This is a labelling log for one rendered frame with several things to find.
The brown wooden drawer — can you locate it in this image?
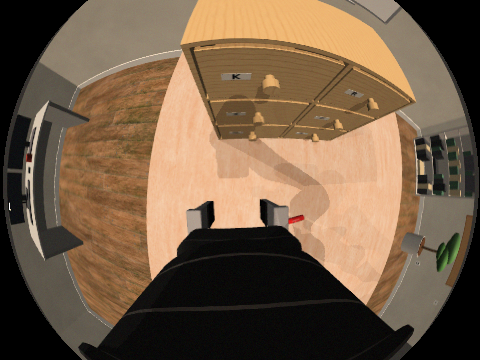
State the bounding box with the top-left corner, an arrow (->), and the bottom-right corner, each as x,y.
194,43 -> 345,101
210,99 -> 309,126
319,66 -> 410,117
218,124 -> 289,141
296,104 -> 374,131
283,125 -> 347,142

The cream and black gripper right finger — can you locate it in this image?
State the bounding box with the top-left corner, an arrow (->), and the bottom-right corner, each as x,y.
260,199 -> 289,230

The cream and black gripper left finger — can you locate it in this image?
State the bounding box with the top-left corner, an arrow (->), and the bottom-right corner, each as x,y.
186,201 -> 215,234

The small wooden chest of drawers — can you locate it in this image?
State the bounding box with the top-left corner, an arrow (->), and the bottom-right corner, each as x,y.
180,0 -> 416,141

